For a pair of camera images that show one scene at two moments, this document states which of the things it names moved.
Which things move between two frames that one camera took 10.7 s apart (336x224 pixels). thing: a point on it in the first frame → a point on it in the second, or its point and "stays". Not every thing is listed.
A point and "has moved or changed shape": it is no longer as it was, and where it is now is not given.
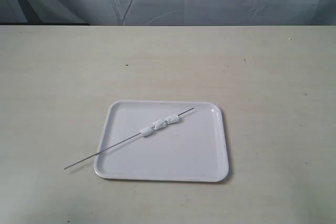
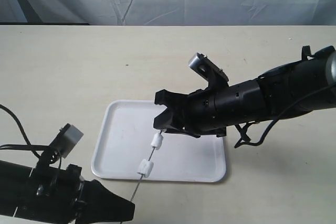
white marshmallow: (158, 124) has moved or changed shape
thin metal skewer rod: (118, 143) → (142, 175)
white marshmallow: (146, 131) → (145, 168)
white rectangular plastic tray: (193, 149) stays
